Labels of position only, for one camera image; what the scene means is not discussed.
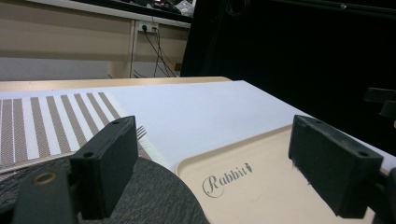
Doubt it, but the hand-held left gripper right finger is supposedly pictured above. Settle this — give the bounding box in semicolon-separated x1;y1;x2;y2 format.
288;114;385;219

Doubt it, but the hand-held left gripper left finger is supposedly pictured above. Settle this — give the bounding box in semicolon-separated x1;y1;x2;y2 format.
69;115;140;220

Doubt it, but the silver fork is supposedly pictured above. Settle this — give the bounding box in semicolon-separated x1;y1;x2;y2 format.
135;125;148;141

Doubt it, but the dark grey round plate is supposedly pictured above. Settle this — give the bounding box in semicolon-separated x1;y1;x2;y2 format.
0;155;210;224

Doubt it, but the beige plastic tray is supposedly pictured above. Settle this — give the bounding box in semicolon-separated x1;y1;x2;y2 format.
175;123;390;224

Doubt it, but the striped woven placemat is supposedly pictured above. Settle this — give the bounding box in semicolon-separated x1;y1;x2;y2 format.
0;91;171;175

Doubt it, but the black curtain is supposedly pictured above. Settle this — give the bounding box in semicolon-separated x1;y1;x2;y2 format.
180;0;396;157

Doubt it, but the white board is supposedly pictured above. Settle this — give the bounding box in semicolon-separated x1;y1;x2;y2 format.
0;79;396;174

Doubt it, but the crumpled clear plastic wrap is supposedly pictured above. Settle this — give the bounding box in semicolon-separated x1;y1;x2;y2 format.
176;0;196;17

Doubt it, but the bundle of black cables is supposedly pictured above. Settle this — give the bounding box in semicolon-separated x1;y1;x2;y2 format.
134;26;181;78

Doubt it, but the white wall power outlet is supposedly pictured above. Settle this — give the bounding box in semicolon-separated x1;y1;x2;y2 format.
137;20;160;34

